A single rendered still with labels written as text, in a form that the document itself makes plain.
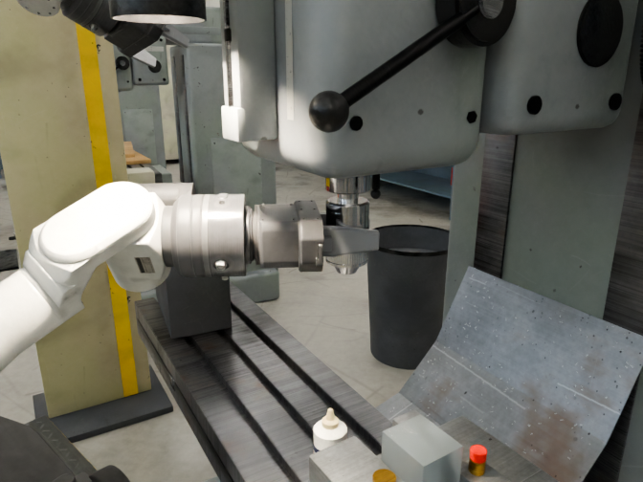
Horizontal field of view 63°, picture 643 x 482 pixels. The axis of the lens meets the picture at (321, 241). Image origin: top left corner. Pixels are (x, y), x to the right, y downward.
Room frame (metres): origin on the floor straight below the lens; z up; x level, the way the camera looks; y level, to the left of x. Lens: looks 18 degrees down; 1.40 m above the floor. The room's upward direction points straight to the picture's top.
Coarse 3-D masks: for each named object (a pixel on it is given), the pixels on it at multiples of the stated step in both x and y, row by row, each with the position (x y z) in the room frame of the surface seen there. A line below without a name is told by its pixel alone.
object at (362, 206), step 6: (330, 198) 0.56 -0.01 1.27; (336, 198) 0.56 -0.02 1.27; (360, 198) 0.56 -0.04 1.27; (330, 204) 0.54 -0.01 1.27; (336, 204) 0.54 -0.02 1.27; (342, 204) 0.53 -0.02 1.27; (348, 204) 0.53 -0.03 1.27; (354, 204) 0.53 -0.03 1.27; (360, 204) 0.54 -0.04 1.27; (366, 204) 0.54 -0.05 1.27; (330, 210) 0.54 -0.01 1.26; (336, 210) 0.53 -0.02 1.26; (342, 210) 0.53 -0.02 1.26; (348, 210) 0.53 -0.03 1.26; (354, 210) 0.53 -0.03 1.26; (360, 210) 0.53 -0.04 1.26; (366, 210) 0.54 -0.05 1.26
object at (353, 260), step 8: (328, 216) 0.54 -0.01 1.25; (336, 216) 0.53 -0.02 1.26; (344, 216) 0.53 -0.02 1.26; (352, 216) 0.53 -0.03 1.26; (360, 216) 0.53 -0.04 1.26; (368, 216) 0.55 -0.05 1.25; (328, 224) 0.54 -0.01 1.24; (336, 224) 0.53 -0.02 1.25; (344, 224) 0.53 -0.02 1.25; (352, 224) 0.53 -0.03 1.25; (360, 224) 0.53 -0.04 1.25; (368, 224) 0.55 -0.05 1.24; (328, 256) 0.54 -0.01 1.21; (336, 256) 0.53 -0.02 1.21; (344, 256) 0.53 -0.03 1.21; (352, 256) 0.53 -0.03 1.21; (360, 256) 0.54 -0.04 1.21; (336, 264) 0.53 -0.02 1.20; (344, 264) 0.53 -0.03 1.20; (352, 264) 0.53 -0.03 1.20; (360, 264) 0.54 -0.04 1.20
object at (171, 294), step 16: (176, 272) 0.91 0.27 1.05; (160, 288) 1.00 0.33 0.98; (176, 288) 0.91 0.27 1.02; (192, 288) 0.92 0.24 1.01; (208, 288) 0.93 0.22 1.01; (224, 288) 0.95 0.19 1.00; (160, 304) 1.04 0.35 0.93; (176, 304) 0.91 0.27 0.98; (192, 304) 0.92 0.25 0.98; (208, 304) 0.93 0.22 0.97; (224, 304) 0.95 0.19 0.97; (176, 320) 0.91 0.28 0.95; (192, 320) 0.92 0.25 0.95; (208, 320) 0.93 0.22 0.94; (224, 320) 0.95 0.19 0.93; (176, 336) 0.91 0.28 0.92
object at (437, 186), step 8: (0, 168) 7.90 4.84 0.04; (0, 176) 7.34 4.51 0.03; (384, 176) 6.26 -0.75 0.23; (392, 176) 6.26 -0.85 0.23; (400, 176) 6.26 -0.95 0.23; (408, 176) 6.26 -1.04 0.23; (416, 176) 6.26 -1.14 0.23; (424, 176) 6.26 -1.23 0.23; (432, 176) 6.26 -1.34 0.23; (400, 184) 5.83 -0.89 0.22; (408, 184) 5.80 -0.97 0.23; (416, 184) 5.80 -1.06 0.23; (424, 184) 5.80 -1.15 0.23; (432, 184) 5.80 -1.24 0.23; (440, 184) 5.80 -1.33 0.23; (448, 184) 5.80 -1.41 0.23; (432, 192) 5.37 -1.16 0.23; (440, 192) 5.35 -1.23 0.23; (448, 192) 5.35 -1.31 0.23
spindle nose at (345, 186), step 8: (360, 176) 0.53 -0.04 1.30; (368, 176) 0.54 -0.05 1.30; (336, 184) 0.53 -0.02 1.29; (344, 184) 0.53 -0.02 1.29; (352, 184) 0.53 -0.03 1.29; (360, 184) 0.53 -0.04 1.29; (368, 184) 0.54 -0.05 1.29; (336, 192) 0.53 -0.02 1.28; (344, 192) 0.53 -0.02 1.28; (352, 192) 0.53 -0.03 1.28; (360, 192) 0.53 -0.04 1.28
